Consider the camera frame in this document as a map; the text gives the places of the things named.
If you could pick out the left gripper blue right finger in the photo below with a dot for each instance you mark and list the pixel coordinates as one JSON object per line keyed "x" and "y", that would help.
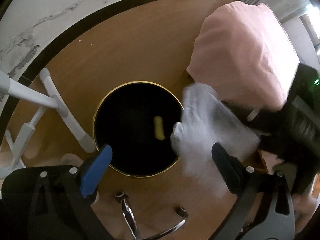
{"x": 231, "y": 169}

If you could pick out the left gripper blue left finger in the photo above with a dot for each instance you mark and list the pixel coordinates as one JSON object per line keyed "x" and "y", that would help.
{"x": 93, "y": 171}

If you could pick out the white plastic bag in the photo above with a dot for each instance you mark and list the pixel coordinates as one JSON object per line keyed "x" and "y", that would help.
{"x": 205, "y": 121}

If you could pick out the black round trash bin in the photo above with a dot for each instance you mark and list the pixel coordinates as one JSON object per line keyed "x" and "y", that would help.
{"x": 124, "y": 120}

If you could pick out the chrome chair base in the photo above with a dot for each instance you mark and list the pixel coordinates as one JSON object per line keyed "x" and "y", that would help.
{"x": 148, "y": 220}

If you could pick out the yellow wrapper in bin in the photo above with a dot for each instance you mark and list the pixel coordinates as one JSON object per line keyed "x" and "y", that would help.
{"x": 159, "y": 131}

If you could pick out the pink bed sheet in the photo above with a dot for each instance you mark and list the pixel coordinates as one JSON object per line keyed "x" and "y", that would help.
{"x": 245, "y": 54}

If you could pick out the white chair frame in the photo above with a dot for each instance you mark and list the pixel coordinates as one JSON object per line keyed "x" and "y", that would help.
{"x": 52, "y": 100}

